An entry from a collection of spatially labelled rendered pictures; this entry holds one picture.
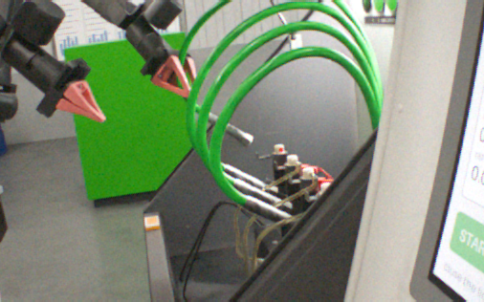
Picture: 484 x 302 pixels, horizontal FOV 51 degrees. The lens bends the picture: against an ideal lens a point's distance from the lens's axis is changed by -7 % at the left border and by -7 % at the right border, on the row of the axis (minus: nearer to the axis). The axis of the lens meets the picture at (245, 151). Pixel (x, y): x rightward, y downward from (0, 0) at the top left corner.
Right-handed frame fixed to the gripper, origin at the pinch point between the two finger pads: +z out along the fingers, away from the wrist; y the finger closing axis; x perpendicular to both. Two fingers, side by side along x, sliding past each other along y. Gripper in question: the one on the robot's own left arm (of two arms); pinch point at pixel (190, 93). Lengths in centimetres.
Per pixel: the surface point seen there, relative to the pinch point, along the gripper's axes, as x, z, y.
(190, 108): -6.0, 11.1, -17.7
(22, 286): 211, -70, 107
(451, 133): -32, 42, -38
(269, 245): 6.8, 31.3, -1.9
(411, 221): -23, 45, -34
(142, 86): 131, -165, 236
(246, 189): -4.4, 26.0, -17.7
